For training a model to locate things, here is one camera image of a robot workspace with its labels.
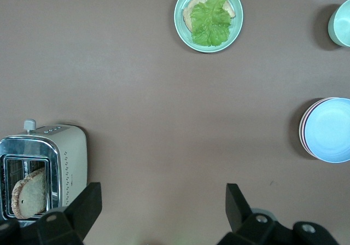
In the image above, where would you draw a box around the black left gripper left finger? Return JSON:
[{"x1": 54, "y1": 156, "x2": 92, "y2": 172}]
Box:
[{"x1": 0, "y1": 182, "x2": 103, "y2": 245}]

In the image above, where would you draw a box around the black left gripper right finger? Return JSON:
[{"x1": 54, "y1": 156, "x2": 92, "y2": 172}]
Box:
[{"x1": 217, "y1": 183, "x2": 337, "y2": 245}]

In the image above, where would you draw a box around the blue plate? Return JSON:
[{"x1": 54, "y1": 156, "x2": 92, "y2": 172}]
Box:
[{"x1": 304, "y1": 97, "x2": 350, "y2": 164}]

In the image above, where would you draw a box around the round bread slice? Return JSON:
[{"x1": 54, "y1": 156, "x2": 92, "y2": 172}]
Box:
[{"x1": 11, "y1": 166, "x2": 48, "y2": 220}]

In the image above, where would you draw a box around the beige and chrome toaster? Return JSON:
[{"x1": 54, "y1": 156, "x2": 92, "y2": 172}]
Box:
[{"x1": 0, "y1": 119, "x2": 89, "y2": 224}]

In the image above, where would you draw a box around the beige plate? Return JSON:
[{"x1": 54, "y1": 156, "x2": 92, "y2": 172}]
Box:
[{"x1": 298, "y1": 97, "x2": 329, "y2": 155}]

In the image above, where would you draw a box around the brown table cover sheet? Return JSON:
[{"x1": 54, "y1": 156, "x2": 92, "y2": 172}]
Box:
[{"x1": 0, "y1": 0, "x2": 350, "y2": 245}]

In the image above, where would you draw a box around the green plate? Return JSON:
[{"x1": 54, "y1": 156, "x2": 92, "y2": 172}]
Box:
[{"x1": 173, "y1": 0, "x2": 244, "y2": 54}]

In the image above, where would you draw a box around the green lettuce leaf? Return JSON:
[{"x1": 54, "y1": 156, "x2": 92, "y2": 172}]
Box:
[{"x1": 190, "y1": 0, "x2": 235, "y2": 48}]

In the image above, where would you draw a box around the green bowl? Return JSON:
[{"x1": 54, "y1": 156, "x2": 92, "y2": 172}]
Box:
[{"x1": 328, "y1": 0, "x2": 350, "y2": 48}]

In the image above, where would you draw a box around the square toast slice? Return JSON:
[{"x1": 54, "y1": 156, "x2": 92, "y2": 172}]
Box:
[{"x1": 182, "y1": 0, "x2": 237, "y2": 33}]

